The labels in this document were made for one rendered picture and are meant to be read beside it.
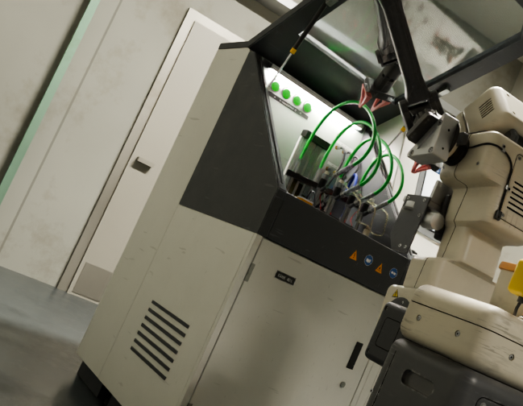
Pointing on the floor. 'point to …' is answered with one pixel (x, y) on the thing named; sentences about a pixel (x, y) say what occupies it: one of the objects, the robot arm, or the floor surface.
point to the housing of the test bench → (158, 213)
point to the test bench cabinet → (181, 312)
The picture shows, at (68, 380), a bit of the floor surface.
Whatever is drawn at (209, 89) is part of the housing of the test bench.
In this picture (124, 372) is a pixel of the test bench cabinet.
